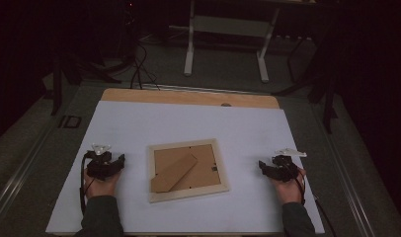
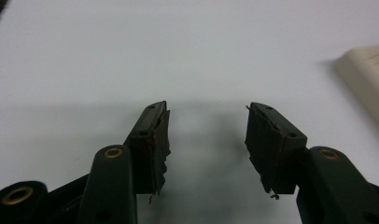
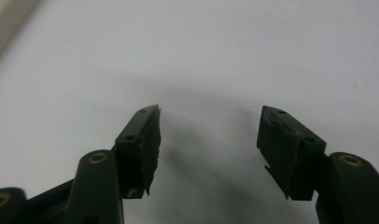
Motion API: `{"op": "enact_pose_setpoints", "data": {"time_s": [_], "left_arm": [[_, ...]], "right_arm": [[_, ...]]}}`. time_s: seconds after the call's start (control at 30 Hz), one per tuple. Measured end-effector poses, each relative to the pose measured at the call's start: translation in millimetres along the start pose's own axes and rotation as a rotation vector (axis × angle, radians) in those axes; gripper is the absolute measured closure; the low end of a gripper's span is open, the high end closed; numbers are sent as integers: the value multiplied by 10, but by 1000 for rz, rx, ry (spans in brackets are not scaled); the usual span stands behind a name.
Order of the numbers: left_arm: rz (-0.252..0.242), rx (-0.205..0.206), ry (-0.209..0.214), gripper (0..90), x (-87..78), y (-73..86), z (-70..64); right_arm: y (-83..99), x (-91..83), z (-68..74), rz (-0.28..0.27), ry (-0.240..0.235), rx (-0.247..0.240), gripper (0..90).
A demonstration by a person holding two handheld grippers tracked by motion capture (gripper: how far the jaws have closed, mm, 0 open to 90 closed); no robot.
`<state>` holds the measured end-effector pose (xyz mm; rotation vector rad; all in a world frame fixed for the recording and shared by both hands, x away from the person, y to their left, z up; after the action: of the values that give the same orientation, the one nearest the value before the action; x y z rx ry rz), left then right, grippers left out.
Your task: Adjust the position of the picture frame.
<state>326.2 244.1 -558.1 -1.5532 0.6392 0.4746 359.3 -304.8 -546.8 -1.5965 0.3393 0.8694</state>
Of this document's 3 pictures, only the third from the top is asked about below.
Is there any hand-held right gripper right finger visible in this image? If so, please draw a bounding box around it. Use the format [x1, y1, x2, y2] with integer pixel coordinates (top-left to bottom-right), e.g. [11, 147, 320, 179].
[257, 105, 327, 201]

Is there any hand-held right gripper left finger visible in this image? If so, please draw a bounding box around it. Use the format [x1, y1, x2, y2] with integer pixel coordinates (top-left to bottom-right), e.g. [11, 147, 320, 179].
[115, 105, 162, 200]

